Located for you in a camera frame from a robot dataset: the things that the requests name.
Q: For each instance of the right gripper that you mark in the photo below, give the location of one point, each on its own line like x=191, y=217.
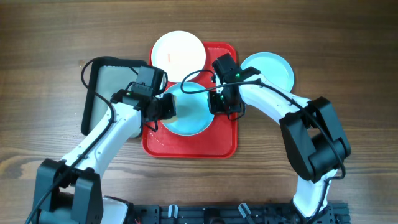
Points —
x=215, y=109

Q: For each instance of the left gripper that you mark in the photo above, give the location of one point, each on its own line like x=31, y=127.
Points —
x=170, y=111

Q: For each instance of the green yellow sponge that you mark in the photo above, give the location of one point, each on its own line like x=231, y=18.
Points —
x=170, y=114

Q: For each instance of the teal plate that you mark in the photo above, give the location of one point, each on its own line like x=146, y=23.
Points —
x=274, y=67
x=192, y=112

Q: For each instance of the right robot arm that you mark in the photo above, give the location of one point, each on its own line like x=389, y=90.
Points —
x=314, y=140

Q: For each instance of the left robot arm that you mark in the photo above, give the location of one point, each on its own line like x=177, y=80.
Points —
x=69, y=190

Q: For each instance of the red plastic tray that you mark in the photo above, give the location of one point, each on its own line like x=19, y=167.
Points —
x=218, y=141

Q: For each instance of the black tray with water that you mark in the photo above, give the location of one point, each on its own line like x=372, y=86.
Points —
x=107, y=76

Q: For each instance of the white round plate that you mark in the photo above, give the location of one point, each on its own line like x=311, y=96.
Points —
x=178, y=53

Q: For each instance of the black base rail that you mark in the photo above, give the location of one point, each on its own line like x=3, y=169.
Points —
x=278, y=213

